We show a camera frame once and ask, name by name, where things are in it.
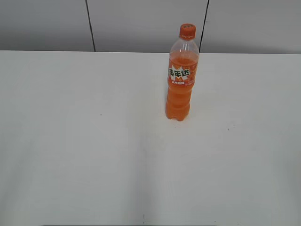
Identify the orange bottle cap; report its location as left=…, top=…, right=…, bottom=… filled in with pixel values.
left=179, top=24, right=196, bottom=40

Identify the orange meinianda soda bottle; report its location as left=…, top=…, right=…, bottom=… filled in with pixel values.
left=165, top=38, right=199, bottom=121

